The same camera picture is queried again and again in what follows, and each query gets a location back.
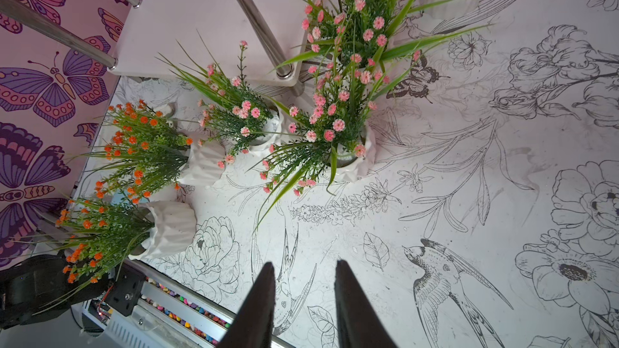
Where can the pink plant left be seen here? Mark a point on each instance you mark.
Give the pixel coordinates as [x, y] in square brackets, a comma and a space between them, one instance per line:
[236, 113]

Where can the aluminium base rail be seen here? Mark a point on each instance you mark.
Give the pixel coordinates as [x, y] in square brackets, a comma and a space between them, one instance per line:
[145, 308]

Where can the orange plant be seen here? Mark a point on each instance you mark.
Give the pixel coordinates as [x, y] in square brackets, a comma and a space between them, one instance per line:
[143, 151]
[101, 235]

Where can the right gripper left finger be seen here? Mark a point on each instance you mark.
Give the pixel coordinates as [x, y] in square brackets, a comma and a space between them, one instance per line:
[253, 324]

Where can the pink plant front right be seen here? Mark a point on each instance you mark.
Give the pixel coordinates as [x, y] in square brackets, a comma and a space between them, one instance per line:
[334, 134]

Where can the white two-tier rack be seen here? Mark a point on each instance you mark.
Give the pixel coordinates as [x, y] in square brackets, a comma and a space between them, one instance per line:
[159, 32]

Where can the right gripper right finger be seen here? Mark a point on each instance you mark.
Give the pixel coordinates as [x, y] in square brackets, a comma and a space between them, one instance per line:
[357, 322]

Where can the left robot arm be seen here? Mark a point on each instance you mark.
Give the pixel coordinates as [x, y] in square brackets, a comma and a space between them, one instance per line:
[37, 290]

